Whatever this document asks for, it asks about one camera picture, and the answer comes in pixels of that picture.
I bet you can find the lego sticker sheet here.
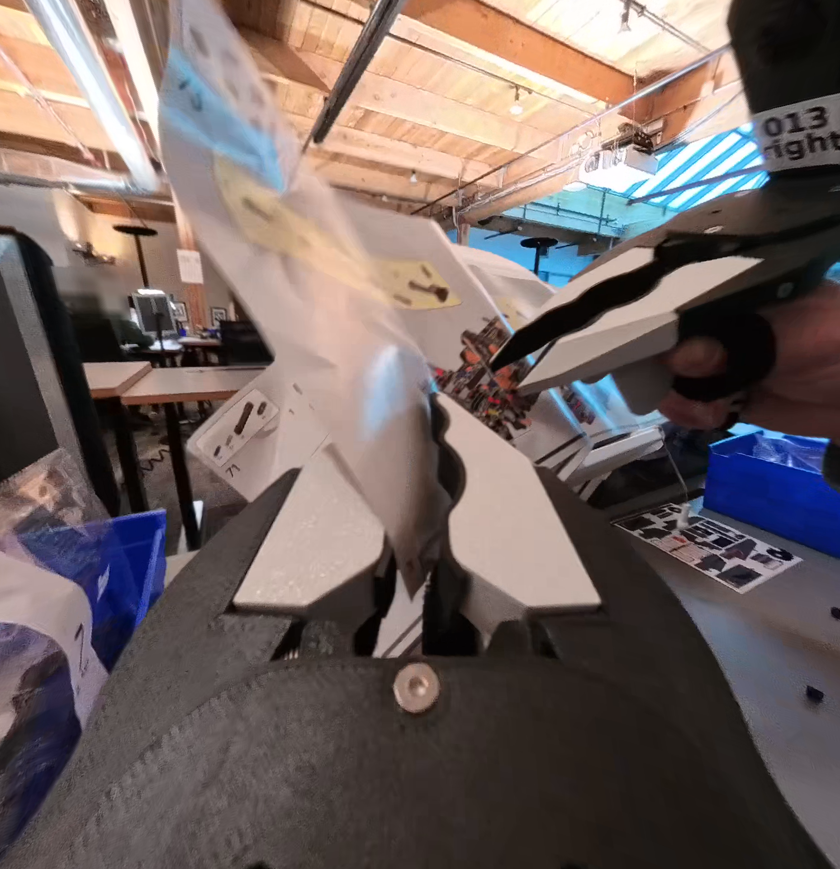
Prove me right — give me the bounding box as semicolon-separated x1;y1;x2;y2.
613;502;802;593

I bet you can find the black slanted rod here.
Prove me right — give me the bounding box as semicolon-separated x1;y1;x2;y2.
301;0;408;153

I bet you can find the lego instruction booklet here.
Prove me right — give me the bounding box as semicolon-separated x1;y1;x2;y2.
158;0;672;598

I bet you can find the dark grey cabinet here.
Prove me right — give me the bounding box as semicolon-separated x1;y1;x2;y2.
0;231;122;517

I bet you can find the black floor lamp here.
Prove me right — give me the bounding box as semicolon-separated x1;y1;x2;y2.
113;224;160;293

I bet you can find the computer monitor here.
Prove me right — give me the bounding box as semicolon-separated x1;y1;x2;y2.
131;292;178;340

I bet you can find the white ceiling projector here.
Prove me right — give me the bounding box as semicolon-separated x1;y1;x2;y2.
579;146;660;194

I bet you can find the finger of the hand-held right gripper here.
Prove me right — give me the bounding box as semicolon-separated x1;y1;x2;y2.
491;257;761;396
489;246;665;371

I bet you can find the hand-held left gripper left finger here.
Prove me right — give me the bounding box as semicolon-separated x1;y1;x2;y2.
233;448;397;616

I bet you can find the person's right hand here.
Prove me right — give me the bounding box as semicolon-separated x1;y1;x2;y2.
660;282;840;444

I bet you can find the wooden desk with black legs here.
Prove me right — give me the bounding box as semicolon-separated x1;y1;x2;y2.
84;360;266;551

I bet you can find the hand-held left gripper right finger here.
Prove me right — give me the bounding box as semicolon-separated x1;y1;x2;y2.
430;392;603;649

